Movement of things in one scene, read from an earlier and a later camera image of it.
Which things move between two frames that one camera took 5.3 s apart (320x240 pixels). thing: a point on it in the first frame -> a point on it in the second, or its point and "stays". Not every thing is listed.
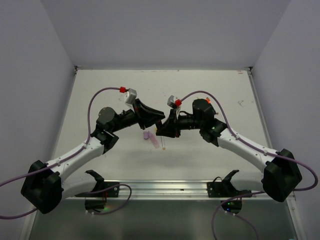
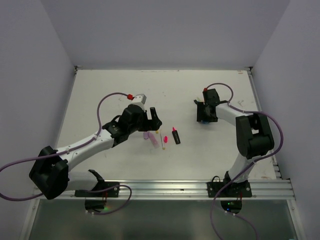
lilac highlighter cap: (145, 134) stays
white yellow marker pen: (163, 148) stays
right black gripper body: (178, 125) -> (202, 113)
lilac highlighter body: (154, 139) stays
